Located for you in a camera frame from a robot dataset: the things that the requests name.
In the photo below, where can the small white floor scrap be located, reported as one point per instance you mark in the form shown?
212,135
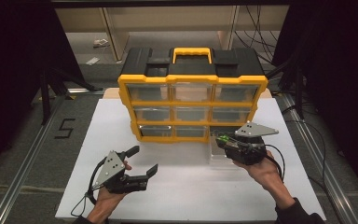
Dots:
101,43

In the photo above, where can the green plastic fitting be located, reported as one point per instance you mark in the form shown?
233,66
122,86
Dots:
224,137

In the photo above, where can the yellow black drawer cabinet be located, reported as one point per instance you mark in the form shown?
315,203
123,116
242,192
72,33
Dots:
192,77

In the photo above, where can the aluminium floor rail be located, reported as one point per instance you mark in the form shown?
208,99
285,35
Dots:
320,168
21,168

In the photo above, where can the white desk leg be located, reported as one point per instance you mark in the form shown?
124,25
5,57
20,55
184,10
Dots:
228,28
116,34

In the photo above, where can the dark curtain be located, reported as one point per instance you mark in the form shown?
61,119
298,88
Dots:
15,62
338,77

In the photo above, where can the clear plastic drawer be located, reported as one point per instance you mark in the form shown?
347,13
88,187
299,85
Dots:
217,155

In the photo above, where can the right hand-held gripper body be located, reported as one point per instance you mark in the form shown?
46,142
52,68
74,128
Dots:
248,149

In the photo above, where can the black tripod stand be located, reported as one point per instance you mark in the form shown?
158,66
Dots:
45,93

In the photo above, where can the person's left hand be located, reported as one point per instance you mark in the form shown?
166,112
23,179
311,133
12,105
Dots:
108,197

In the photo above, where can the flat white floor scrap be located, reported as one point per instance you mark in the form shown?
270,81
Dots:
92,61

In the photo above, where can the person's right hand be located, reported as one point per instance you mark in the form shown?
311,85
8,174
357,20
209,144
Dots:
267,171

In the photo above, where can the grid of clear drawers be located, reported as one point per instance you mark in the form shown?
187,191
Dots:
147,91

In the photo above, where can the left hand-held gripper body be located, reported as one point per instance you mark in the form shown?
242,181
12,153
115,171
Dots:
112,165

